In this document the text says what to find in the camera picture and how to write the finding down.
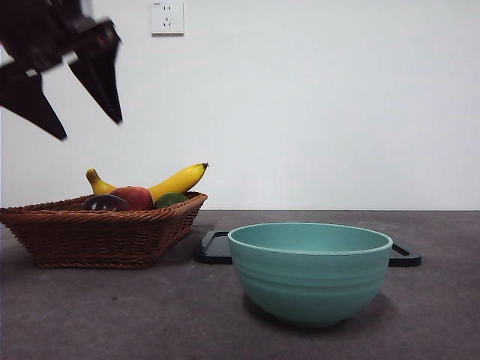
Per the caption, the brown wicker basket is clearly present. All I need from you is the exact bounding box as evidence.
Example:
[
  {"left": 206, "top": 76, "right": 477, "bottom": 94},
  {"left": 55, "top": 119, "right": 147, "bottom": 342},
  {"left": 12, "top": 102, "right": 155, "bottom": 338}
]
[{"left": 0, "top": 191, "right": 209, "bottom": 270}]

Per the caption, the teal ribbed bowl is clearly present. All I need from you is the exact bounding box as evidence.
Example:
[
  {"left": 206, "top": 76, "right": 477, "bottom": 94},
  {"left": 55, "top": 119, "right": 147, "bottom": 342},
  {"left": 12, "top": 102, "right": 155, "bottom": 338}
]
[{"left": 227, "top": 222, "right": 394, "bottom": 329}]

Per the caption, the red yellow apple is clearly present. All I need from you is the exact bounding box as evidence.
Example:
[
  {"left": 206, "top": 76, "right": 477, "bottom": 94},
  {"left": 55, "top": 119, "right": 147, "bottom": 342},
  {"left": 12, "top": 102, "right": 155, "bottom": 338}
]
[{"left": 110, "top": 185, "right": 154, "bottom": 211}]

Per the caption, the dark purple plum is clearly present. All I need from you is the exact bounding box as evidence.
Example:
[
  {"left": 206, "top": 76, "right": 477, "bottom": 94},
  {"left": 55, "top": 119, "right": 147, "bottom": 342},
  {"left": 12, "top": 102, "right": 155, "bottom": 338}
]
[{"left": 82, "top": 193, "right": 129, "bottom": 212}]

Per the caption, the green lime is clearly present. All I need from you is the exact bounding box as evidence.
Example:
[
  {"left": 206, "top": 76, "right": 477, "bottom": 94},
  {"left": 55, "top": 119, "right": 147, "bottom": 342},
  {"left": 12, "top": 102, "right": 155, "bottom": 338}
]
[{"left": 153, "top": 192, "right": 189, "bottom": 209}]

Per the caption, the yellow banana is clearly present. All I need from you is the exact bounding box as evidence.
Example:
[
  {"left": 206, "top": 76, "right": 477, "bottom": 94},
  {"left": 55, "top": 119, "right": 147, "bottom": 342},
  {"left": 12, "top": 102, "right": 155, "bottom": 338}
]
[{"left": 85, "top": 162, "right": 210, "bottom": 205}]

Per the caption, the dark rectangular tray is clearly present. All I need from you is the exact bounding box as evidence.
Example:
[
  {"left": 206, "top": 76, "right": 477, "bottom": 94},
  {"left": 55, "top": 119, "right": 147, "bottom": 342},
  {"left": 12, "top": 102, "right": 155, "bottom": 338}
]
[{"left": 193, "top": 229, "right": 423, "bottom": 268}]

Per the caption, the white wall power socket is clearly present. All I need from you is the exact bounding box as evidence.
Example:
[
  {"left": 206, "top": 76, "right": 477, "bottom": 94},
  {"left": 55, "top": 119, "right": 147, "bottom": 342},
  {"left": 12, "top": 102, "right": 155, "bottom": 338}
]
[{"left": 151, "top": 0, "right": 185, "bottom": 38}]

